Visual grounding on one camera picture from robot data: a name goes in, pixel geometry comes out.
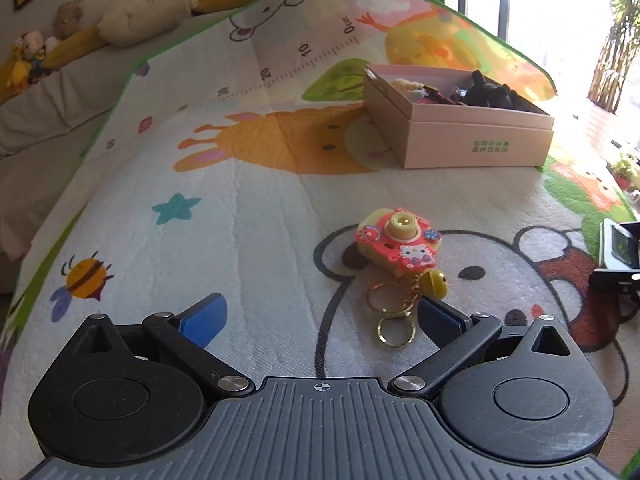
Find beige sofa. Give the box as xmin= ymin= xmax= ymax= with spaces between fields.
xmin=0 ymin=10 xmax=226 ymax=291

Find brown plush animal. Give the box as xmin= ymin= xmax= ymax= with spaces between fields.
xmin=52 ymin=0 xmax=85 ymax=41

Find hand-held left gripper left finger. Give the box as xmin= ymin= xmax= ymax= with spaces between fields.
xmin=70 ymin=292 xmax=256 ymax=398

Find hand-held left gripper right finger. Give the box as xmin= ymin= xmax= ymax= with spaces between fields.
xmin=389 ymin=296 xmax=576 ymax=396

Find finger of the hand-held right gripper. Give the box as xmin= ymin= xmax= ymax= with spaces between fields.
xmin=590 ymin=269 xmax=640 ymax=306

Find red potted plant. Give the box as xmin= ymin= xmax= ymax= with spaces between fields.
xmin=607 ymin=152 xmax=640 ymax=191

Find pink toy camera keychain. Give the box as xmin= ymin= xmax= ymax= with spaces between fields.
xmin=354 ymin=207 xmax=451 ymax=348

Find bamboo plants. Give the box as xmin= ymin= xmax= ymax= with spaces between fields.
xmin=587 ymin=0 xmax=640 ymax=111

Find small dark screen device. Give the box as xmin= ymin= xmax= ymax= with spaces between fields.
xmin=599 ymin=217 xmax=640 ymax=270

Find banana plush pillow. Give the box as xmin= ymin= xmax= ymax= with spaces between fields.
xmin=42 ymin=0 xmax=288 ymax=70

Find doll in yellow clothes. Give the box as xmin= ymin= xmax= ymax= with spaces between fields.
xmin=7 ymin=30 xmax=48 ymax=96

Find pink cardboard box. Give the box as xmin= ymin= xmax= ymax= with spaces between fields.
xmin=362 ymin=64 xmax=556 ymax=170

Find black plush toy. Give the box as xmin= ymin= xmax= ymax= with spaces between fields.
xmin=462 ymin=70 xmax=516 ymax=109

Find pastel plush toy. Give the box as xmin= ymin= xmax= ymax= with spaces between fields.
xmin=390 ymin=77 xmax=426 ymax=103

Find cartoon printed play mat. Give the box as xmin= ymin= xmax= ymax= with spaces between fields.
xmin=0 ymin=0 xmax=640 ymax=480

